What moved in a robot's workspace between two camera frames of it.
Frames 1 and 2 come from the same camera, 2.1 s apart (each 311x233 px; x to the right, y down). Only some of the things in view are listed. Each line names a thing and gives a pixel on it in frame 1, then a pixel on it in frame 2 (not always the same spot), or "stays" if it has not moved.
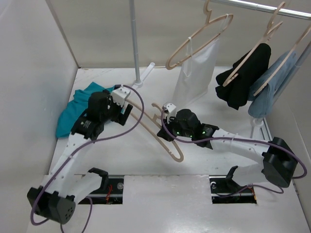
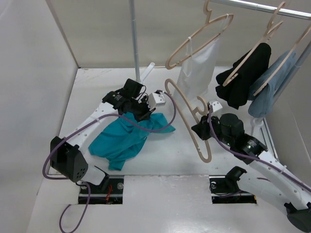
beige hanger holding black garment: x=271 y=27 stays
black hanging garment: x=233 y=84 stays
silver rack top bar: x=287 y=12 stays
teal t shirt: x=77 y=108 to x=124 y=135
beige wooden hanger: x=155 y=120 to x=200 y=108
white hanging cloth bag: x=198 y=69 stays
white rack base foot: x=137 y=84 stays
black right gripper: x=168 y=125 to x=201 y=128
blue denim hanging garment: x=262 y=105 stays
